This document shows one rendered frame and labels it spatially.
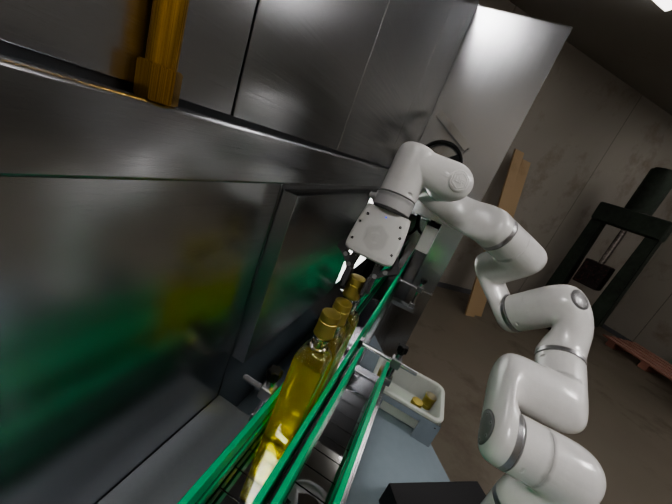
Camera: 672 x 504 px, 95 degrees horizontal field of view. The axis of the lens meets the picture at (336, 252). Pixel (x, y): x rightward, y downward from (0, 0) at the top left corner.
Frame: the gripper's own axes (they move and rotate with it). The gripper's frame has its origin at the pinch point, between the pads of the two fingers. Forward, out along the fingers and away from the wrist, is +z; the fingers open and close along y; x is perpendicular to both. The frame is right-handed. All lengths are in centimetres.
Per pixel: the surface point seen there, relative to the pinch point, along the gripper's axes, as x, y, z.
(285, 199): -15.5, -13.6, -8.5
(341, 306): -6.7, 0.4, 4.4
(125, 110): -44.5, -12.3, -8.9
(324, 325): -11.9, 0.1, 7.3
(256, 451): -9.4, -1.7, 34.0
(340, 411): 8.9, 8.0, 29.2
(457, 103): 84, -6, -82
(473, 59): 79, -8, -99
